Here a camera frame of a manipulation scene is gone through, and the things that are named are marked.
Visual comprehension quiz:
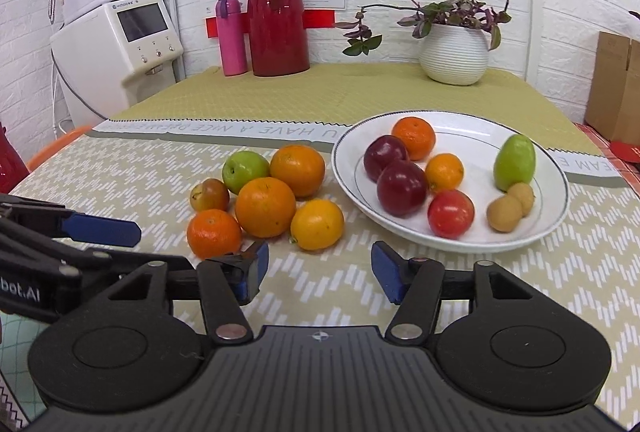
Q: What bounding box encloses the red container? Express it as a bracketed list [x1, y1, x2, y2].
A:
[0, 122, 30, 195]

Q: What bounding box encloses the red thermos jug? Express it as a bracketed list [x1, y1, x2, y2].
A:
[247, 0, 311, 78]

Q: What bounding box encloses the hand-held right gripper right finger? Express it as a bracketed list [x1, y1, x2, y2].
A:
[371, 241, 546, 346]

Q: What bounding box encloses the small brownish apple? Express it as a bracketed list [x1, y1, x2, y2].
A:
[189, 178, 231, 213]

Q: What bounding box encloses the yellow-orange citrus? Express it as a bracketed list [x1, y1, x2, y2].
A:
[290, 199, 346, 251]

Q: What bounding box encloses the round green apple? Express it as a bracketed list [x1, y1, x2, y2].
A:
[222, 151, 271, 195]

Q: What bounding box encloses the brown kiwi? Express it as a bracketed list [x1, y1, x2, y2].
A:
[486, 195, 524, 233]
[506, 182, 535, 217]

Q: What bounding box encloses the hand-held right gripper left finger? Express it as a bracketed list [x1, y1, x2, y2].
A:
[100, 241, 271, 346]

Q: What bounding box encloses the red plaid cloth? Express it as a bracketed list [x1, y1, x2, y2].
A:
[575, 122, 640, 193]

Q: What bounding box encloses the small tangerine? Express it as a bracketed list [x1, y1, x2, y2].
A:
[186, 209, 243, 260]
[425, 153, 465, 193]

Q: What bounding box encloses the large green jujube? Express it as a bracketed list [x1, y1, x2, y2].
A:
[493, 133, 537, 192]

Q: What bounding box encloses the large orange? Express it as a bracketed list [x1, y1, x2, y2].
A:
[269, 145, 326, 198]
[235, 177, 297, 238]

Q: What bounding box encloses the red tomato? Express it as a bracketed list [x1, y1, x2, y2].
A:
[427, 189, 476, 240]

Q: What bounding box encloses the pink bottle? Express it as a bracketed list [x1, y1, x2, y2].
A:
[215, 0, 248, 77]

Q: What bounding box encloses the red packet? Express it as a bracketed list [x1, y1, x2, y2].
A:
[611, 139, 640, 161]

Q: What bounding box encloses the dark red plum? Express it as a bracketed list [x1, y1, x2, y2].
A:
[376, 159, 429, 218]
[363, 135, 410, 183]

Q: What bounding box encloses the white water dispenser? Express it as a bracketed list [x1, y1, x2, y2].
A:
[49, 0, 185, 123]

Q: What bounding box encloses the cardboard box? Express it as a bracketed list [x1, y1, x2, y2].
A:
[584, 31, 640, 148]

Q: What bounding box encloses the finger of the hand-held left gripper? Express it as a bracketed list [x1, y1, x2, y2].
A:
[0, 195, 143, 249]
[62, 248, 195, 280]

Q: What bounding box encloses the white plate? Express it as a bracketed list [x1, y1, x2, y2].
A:
[331, 110, 570, 254]

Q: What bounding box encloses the beige zigzag table mat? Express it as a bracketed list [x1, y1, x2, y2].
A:
[7, 117, 640, 413]

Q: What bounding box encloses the dimpled medium tangerine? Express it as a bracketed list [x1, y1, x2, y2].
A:
[391, 116, 436, 161]

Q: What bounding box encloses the potted plant in white pot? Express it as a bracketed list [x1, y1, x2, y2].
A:
[334, 0, 512, 86]

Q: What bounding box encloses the green tablecloth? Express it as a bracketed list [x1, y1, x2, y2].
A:
[107, 62, 598, 150]

